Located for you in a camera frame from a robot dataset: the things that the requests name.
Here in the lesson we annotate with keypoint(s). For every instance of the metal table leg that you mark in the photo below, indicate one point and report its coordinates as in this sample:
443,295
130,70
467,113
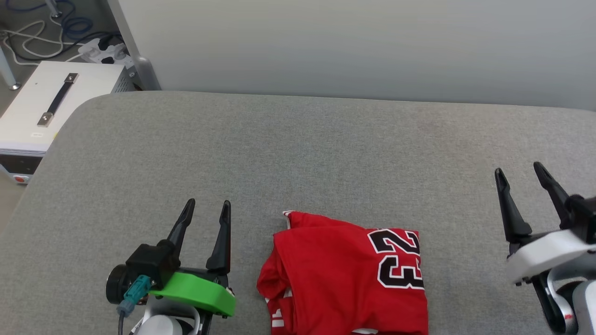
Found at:
7,70

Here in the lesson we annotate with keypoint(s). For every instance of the white partition frame post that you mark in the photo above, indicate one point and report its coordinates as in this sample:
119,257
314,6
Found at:
137,60

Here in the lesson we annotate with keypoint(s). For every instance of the white equipment box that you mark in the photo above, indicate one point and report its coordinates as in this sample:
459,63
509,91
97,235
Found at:
28,121

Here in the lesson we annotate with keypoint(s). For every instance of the white power strip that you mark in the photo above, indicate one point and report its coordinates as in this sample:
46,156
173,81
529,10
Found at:
104,53

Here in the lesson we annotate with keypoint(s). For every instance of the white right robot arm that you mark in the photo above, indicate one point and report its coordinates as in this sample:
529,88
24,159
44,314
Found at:
572,302

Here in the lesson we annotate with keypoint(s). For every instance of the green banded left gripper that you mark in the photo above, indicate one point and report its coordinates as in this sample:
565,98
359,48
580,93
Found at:
198,291

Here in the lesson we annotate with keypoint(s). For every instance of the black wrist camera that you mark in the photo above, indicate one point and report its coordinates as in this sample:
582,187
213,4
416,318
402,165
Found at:
584,216
149,263

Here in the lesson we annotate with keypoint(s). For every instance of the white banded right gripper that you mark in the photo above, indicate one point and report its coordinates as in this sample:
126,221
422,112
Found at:
545,253

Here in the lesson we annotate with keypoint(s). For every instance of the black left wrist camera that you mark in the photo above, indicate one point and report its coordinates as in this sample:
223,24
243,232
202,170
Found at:
149,263

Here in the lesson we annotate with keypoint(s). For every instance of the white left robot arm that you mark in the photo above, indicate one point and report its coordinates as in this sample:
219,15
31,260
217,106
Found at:
163,325

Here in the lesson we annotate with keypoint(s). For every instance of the red basketball jersey number 23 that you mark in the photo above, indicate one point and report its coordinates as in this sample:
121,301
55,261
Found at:
335,274

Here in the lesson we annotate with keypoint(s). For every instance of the metal stand leg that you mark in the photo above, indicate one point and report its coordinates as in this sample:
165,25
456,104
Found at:
53,8

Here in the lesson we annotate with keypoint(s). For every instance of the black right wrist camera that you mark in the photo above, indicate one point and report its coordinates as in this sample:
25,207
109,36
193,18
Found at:
584,216

